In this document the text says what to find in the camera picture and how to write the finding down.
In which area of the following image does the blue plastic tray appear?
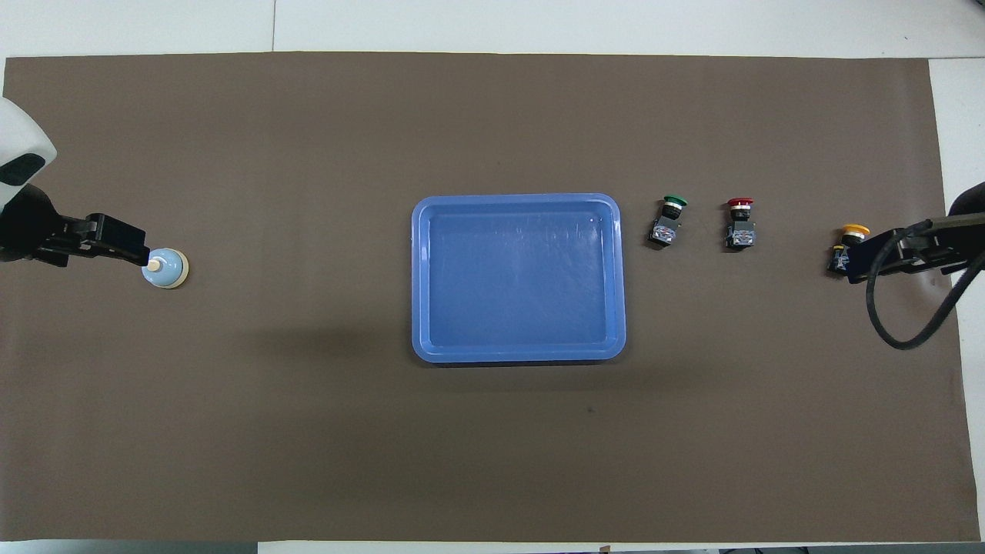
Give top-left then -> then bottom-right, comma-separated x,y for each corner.
410,193 -> 626,364

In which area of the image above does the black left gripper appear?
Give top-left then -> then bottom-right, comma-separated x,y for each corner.
0,185 -> 150,269

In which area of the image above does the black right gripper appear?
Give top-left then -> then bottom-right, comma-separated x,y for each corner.
846,183 -> 985,285

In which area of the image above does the green push button switch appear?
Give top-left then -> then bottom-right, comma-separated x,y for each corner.
647,195 -> 688,248

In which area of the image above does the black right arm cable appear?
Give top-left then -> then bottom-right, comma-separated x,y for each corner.
865,214 -> 985,351

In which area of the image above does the yellow push button switch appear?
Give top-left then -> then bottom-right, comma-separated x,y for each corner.
826,223 -> 871,278

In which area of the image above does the red push button switch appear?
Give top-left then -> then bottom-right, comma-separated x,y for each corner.
723,197 -> 759,252

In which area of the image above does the light blue service bell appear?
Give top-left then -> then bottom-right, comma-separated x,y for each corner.
142,248 -> 191,290

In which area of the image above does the brown table mat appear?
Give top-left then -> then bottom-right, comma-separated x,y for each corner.
0,51 -> 982,543

